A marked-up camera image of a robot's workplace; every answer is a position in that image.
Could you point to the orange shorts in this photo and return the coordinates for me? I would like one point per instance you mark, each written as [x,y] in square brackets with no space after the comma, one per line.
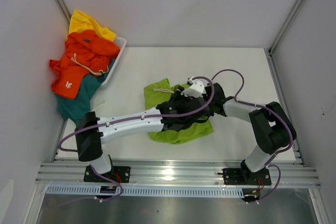
[85,54]

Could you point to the aluminium corner post right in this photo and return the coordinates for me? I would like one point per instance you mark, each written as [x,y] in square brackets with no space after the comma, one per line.
[298,4]

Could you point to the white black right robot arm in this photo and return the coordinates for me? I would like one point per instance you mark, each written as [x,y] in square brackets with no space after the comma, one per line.
[272,129]

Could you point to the lime green shorts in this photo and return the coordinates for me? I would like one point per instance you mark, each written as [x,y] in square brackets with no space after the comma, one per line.
[159,92]

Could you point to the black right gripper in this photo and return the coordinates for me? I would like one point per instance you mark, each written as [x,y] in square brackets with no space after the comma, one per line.
[211,113]

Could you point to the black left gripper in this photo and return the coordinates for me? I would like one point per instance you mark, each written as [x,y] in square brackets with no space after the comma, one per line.
[177,95]

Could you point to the teal shorts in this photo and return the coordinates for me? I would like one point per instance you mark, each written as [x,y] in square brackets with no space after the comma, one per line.
[75,109]

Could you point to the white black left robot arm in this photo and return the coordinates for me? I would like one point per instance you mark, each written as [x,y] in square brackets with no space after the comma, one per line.
[95,132]

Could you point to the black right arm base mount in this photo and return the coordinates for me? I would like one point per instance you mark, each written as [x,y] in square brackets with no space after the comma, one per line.
[242,176]

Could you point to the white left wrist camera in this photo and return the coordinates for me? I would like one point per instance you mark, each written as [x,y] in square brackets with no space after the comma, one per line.
[195,88]

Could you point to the white slotted cable duct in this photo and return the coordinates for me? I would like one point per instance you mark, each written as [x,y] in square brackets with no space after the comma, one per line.
[152,191]

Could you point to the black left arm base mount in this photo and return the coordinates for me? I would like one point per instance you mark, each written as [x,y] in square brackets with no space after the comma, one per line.
[119,174]

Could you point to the white plastic laundry basket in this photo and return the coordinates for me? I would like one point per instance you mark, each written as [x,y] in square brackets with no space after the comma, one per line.
[121,43]

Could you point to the yellow shorts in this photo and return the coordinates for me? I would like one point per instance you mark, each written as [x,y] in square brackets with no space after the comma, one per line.
[80,22]

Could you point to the aluminium frame rail front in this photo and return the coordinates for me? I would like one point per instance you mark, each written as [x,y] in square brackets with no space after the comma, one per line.
[176,173]

